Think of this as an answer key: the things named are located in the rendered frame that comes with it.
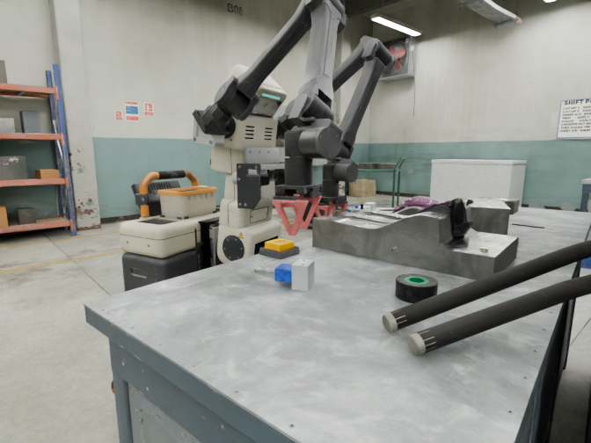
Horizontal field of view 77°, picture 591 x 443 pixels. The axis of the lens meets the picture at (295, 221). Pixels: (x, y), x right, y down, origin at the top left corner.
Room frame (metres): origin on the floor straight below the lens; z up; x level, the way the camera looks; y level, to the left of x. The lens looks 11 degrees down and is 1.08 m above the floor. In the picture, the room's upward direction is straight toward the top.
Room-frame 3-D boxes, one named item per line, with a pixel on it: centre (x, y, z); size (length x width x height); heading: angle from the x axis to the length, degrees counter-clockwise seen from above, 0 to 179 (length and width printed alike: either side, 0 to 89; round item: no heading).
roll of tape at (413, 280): (0.71, -0.24, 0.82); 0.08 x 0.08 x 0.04
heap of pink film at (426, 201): (1.36, -0.49, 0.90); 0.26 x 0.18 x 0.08; 67
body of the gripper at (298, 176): (0.77, -0.01, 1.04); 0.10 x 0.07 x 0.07; 161
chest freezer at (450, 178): (7.37, -3.55, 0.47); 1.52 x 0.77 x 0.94; 42
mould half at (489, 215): (1.37, -0.49, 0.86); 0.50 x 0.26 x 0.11; 67
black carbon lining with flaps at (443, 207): (1.06, -0.32, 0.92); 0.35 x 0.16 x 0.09; 50
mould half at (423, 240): (1.04, -0.33, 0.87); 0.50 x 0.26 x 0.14; 50
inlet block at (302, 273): (0.78, 0.03, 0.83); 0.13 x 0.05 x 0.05; 71
